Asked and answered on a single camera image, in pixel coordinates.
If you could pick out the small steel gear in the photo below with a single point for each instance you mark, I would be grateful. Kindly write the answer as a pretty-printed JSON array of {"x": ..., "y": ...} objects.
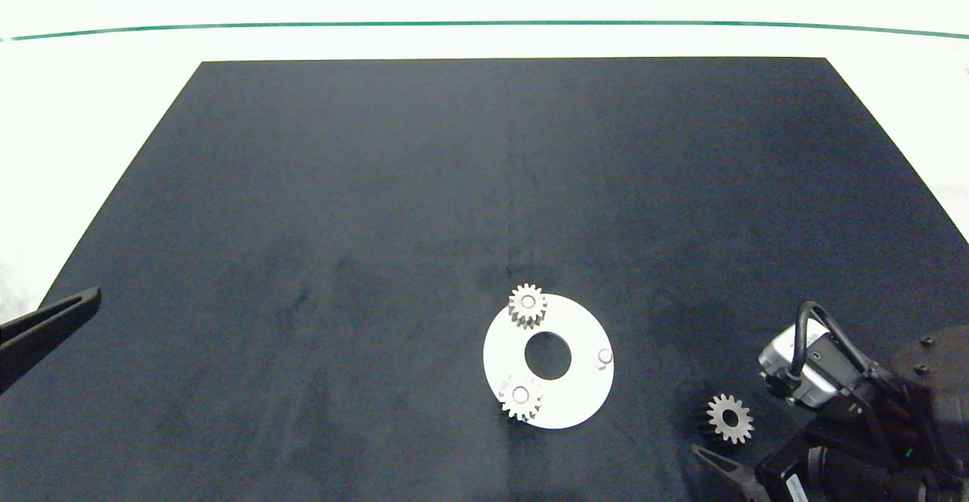
[
  {"x": 743, "y": 419},
  {"x": 538, "y": 307},
  {"x": 532, "y": 400}
]

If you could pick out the boxy silver wrist camera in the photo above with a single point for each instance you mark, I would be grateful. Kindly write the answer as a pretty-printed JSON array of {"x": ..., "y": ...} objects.
[{"x": 814, "y": 385}]

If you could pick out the dark mat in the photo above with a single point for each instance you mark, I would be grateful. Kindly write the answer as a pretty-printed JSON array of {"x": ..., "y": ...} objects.
[{"x": 454, "y": 184}]

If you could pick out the round white plate with pins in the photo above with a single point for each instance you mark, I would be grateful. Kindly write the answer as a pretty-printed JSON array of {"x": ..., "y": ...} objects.
[{"x": 579, "y": 400}]

